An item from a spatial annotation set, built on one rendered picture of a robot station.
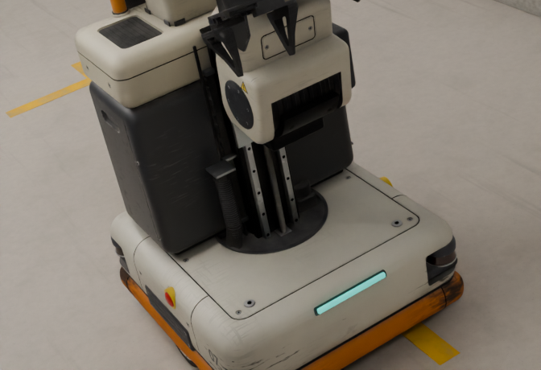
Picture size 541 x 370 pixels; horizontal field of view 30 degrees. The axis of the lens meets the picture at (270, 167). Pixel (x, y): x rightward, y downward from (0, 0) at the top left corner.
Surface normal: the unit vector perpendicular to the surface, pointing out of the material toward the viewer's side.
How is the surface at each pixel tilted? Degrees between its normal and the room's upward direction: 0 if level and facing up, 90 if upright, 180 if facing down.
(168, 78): 90
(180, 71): 90
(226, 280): 0
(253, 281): 0
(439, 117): 0
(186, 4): 92
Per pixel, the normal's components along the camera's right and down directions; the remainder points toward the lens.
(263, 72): -0.10, -0.77
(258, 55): 0.54, 0.49
